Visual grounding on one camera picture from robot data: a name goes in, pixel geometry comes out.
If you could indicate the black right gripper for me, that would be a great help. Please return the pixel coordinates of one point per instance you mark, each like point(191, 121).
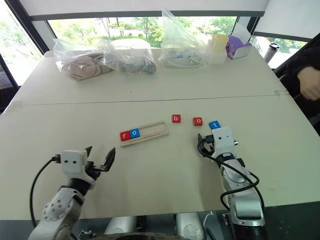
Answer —
point(208, 147)

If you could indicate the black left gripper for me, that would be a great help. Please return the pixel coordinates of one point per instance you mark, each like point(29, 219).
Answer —
point(96, 168)

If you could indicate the red letter tile o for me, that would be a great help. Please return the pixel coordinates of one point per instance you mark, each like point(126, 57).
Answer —
point(198, 121)

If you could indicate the red letter tile b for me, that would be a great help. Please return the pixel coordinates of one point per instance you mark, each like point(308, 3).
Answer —
point(176, 118)

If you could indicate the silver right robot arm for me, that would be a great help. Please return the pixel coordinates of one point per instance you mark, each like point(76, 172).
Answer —
point(245, 202)

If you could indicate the bystander black sleeved forearm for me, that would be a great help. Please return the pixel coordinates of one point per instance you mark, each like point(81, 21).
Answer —
point(305, 55)

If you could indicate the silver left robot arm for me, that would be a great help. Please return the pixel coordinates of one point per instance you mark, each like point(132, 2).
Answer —
point(60, 205)

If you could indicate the blue letter tile t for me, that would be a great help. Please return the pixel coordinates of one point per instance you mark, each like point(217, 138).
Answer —
point(215, 124)

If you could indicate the red letter tile r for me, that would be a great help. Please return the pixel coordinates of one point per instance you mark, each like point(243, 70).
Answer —
point(125, 135)

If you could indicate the blue letter tile o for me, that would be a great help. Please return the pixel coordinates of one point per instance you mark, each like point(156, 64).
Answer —
point(134, 133)

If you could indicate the wooden letter tray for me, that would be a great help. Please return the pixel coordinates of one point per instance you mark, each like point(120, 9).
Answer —
point(140, 143)

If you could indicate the bystander bare hand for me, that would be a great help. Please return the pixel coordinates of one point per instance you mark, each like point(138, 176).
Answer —
point(311, 83)

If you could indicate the silver rounded cylinder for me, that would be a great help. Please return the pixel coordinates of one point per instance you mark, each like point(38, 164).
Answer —
point(190, 225)
point(120, 225)

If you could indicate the clear bag with pink cloth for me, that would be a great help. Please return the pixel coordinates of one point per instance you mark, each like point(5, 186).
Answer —
point(82, 67)

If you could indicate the clear bag with grey items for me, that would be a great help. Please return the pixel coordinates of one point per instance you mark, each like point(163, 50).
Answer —
point(135, 66)

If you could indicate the purple tissue box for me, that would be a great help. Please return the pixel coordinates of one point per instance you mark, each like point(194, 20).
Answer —
point(237, 48)

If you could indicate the tall clear plastic bag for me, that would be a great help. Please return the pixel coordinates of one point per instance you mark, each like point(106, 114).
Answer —
point(180, 37)

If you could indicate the black tumbler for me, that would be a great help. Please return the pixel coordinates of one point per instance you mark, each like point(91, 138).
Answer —
point(271, 53)

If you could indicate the white paper sheet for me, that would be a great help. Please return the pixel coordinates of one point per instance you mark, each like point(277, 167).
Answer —
point(240, 27)

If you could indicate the black mesh chair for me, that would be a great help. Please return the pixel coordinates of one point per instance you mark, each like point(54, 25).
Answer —
point(6, 80)

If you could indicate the white roller blind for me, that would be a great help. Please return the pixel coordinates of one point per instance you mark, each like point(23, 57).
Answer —
point(290, 17)
point(125, 6)

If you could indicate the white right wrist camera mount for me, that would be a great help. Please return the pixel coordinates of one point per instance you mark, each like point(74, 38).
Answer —
point(222, 140)

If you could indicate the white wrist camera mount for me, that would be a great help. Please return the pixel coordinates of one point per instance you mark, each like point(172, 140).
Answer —
point(72, 162)
point(222, 140)

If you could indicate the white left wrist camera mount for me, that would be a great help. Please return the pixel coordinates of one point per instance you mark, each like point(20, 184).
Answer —
point(72, 162)

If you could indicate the black window frame post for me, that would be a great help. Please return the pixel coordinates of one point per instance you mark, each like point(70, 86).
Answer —
point(30, 27)

